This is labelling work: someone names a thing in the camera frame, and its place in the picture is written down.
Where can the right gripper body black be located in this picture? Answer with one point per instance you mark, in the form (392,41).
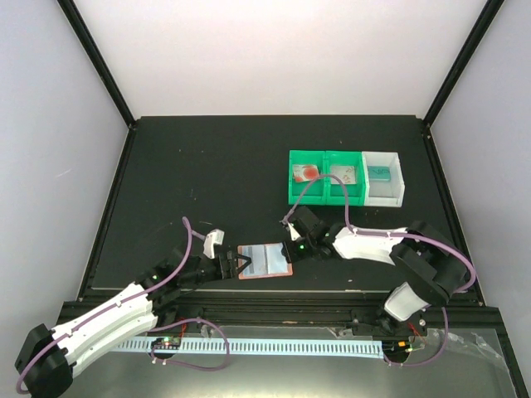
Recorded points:
(303,252)

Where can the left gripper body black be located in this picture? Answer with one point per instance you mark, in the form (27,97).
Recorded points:
(219,273)

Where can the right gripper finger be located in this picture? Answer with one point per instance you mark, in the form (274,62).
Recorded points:
(286,258)
(287,248)

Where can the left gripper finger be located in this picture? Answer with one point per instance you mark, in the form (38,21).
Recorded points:
(242,259)
(237,270)

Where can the brown leather card holder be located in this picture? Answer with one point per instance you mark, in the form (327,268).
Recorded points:
(277,266)

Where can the white flower card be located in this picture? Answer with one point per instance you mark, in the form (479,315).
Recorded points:
(346,174)

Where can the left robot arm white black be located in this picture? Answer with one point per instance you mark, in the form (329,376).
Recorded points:
(51,358)

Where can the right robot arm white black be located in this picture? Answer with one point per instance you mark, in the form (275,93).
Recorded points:
(433,269)

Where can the red circle card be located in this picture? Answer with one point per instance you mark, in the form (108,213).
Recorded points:
(304,172)

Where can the teal card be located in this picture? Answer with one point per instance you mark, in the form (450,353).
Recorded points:
(379,173)

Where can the left green bin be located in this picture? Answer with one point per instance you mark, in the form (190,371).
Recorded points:
(315,194)

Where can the green bin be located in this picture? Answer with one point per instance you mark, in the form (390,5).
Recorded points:
(315,194)
(334,192)

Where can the middle green bin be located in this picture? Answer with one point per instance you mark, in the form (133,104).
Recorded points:
(334,192)

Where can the white bin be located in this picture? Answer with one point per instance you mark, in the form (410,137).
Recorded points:
(385,186)

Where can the left circuit board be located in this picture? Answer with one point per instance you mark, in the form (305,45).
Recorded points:
(166,343)

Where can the circuit board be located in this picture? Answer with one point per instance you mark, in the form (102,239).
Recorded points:
(166,343)
(395,347)

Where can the right circuit board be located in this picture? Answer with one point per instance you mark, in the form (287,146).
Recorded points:
(395,347)

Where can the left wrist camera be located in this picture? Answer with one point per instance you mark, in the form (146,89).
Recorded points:
(212,239)

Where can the white slotted cable duct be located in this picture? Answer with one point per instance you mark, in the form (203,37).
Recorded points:
(260,347)

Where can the black aluminium rail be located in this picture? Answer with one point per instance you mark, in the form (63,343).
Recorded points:
(365,316)

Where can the right black frame post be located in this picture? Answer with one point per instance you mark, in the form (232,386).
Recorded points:
(482,24)

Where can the black frame post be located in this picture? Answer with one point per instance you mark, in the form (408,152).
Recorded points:
(482,24)
(79,27)

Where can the left black frame post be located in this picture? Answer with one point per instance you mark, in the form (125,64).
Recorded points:
(79,27)

